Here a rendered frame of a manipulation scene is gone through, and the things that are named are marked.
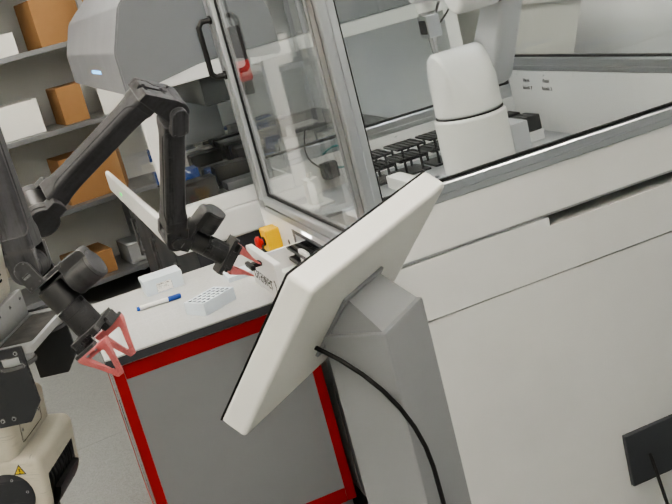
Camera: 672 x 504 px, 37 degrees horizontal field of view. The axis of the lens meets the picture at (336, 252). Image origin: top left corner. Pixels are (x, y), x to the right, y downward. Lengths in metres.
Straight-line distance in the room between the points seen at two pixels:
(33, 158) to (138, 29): 3.41
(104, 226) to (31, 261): 4.96
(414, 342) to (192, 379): 1.22
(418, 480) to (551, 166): 0.90
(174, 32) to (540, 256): 1.56
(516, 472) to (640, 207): 0.69
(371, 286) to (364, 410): 0.21
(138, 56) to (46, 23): 2.93
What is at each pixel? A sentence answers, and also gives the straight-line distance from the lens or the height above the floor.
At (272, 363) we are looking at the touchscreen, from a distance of 1.53.
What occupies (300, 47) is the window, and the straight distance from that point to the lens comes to 2.33.
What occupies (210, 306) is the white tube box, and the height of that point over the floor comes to 0.78.
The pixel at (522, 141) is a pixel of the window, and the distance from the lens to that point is 2.32.
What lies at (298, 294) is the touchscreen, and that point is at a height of 1.17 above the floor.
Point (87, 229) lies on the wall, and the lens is 6.81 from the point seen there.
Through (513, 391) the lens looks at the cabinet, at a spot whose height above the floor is 0.56.
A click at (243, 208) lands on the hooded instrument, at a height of 0.89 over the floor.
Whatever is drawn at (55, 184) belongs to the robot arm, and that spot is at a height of 1.29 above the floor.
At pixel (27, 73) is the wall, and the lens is 6.70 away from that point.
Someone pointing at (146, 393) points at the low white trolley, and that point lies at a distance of 2.83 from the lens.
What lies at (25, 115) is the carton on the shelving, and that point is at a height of 1.21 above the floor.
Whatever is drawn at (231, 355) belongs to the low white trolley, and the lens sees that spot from 2.85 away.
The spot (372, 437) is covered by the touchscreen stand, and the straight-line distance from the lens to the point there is 1.74.
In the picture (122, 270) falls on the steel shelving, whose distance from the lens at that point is 6.39.
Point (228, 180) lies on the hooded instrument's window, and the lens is 3.48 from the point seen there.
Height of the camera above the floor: 1.59
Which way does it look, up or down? 15 degrees down
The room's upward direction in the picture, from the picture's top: 15 degrees counter-clockwise
